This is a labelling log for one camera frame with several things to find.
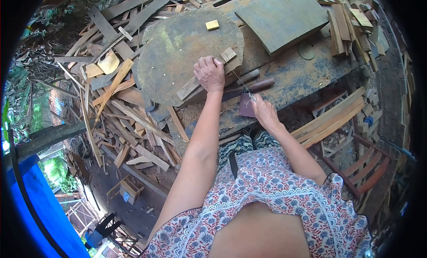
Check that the person's right hand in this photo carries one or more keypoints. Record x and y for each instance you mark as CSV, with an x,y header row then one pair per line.
x,y
265,114

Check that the person's body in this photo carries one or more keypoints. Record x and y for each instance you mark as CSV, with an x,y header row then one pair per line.
x,y
267,204

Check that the wooden strip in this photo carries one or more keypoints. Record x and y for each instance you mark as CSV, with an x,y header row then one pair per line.
x,y
186,89

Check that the person's right fingers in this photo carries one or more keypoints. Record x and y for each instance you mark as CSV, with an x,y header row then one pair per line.
x,y
255,99

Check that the small wooden stool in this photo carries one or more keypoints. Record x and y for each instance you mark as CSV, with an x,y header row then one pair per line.
x,y
128,189

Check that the dark log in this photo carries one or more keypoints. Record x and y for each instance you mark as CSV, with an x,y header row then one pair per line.
x,y
50,138

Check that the person's left hand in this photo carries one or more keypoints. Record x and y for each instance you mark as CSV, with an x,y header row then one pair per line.
x,y
210,74

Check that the bundle of curved wooden slats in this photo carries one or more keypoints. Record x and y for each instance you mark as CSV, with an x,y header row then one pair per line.
x,y
330,119

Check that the pile of wood scraps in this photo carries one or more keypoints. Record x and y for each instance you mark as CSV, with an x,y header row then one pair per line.
x,y
133,124

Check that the dark red sandpaper sheet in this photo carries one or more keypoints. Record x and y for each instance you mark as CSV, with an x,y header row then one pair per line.
x,y
246,108

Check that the thin metal saw blade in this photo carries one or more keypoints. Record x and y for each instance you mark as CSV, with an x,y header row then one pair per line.
x,y
238,78

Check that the stack of short wood boards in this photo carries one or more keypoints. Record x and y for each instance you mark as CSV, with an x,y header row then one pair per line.
x,y
343,27

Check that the small yellow wood block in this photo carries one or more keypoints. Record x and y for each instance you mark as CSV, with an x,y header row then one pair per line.
x,y
212,24

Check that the red wooden slatted chair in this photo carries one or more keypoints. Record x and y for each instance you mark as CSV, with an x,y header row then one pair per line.
x,y
363,161

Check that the round wooden chopping block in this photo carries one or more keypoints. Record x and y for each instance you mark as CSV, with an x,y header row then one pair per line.
x,y
173,54

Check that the blue tarp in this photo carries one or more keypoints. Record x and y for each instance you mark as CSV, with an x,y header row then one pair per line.
x,y
40,204

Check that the person's legs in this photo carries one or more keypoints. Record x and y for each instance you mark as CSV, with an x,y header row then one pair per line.
x,y
240,144

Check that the flat grey round disc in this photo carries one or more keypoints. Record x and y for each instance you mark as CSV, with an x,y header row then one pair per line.
x,y
306,50

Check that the large grey curved slab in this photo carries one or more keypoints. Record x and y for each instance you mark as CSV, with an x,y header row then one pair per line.
x,y
280,19

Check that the person's left fingers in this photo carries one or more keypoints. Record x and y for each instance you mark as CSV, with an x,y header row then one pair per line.
x,y
207,60

